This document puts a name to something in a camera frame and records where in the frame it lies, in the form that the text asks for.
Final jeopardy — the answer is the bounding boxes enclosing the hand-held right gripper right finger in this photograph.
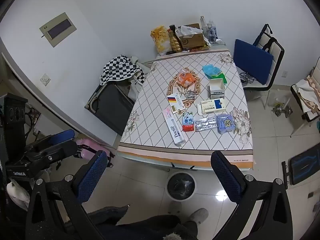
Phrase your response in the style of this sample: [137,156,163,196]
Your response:
[211,151,297,240]

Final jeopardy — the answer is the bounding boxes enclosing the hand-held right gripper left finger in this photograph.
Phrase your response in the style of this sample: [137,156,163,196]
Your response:
[25,150,110,240]

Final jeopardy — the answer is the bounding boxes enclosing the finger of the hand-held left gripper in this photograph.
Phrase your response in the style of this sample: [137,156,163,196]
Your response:
[26,129,76,147]
[24,139,79,166]

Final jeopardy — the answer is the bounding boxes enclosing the white trash bin black liner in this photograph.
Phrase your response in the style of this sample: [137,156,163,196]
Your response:
[166,172,196,202]

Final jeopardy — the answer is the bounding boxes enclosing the blue tissue packet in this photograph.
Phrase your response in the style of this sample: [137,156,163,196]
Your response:
[216,114,234,134]

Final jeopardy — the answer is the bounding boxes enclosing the large silver blister pack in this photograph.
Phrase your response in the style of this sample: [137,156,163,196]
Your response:
[194,116,218,132]

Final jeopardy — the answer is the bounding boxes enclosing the red white sachet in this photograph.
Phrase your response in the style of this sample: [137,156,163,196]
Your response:
[182,112,195,132]

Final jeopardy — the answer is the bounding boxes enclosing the long white toothpaste box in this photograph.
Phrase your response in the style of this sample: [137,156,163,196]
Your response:
[162,107,186,147]

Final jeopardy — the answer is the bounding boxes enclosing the white blue medicine box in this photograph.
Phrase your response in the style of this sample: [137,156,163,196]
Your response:
[197,99,225,115]

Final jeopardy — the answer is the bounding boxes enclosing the small white box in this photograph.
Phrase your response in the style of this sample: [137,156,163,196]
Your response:
[209,78,225,100]

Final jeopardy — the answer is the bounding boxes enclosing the flag-striped white box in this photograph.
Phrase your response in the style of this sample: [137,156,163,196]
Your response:
[166,94,186,114]

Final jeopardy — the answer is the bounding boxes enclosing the pink suitcase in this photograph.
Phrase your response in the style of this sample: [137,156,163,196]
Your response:
[75,139,114,168]

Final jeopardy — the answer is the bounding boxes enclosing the grey slipper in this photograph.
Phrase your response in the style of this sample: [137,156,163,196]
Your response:
[187,208,209,224]

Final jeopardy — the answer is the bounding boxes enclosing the black open suitcase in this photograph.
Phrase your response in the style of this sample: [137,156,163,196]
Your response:
[84,81,136,137]

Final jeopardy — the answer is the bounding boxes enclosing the person's legs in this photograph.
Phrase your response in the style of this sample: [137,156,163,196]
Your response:
[85,205,198,240]

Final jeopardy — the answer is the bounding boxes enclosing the black blue fitness board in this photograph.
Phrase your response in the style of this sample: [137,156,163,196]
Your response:
[281,150,320,187]

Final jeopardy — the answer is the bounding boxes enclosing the floral diamond-pattern tablecloth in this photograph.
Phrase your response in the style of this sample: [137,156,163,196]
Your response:
[117,47,254,171]

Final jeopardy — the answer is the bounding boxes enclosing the checkered black white cloth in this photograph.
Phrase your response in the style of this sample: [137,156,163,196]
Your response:
[100,54,146,86]

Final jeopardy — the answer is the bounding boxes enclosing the metal dumbbell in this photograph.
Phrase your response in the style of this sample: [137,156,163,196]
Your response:
[272,102,293,117]

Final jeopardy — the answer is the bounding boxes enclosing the beige electrical panel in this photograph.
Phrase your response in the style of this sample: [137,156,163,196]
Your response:
[39,12,77,48]

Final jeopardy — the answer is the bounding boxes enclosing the blue green plastic packet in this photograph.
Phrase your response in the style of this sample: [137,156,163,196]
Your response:
[202,64,227,84]

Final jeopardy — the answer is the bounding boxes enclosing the orange plastic bag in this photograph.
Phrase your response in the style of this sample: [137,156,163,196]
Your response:
[177,68,198,87]

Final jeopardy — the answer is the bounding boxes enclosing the chair with beige cloth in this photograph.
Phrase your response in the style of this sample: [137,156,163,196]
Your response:
[290,56,320,138]

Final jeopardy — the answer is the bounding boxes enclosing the blue cushion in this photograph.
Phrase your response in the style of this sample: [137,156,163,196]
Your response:
[234,39,274,86]

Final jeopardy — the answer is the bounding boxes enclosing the black white chair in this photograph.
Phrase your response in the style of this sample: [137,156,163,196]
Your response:
[235,24,285,110]

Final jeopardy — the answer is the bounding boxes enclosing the yellow snack bag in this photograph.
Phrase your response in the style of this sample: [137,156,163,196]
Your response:
[150,26,170,56]

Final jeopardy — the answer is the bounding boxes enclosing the cardboard box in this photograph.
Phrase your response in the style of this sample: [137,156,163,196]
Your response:
[176,24,207,51]

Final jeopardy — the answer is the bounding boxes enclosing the cooking oil bottle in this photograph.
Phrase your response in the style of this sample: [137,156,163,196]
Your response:
[168,24,182,53]

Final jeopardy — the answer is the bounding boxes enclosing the blue-label plastic bottle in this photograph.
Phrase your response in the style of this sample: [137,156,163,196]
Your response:
[207,20,217,43]

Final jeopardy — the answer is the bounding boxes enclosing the clear plastic bottle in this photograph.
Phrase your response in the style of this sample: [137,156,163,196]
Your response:
[199,16,208,39]

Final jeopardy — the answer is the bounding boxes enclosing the white plastic bag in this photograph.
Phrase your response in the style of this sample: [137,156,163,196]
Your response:
[175,26,203,39]

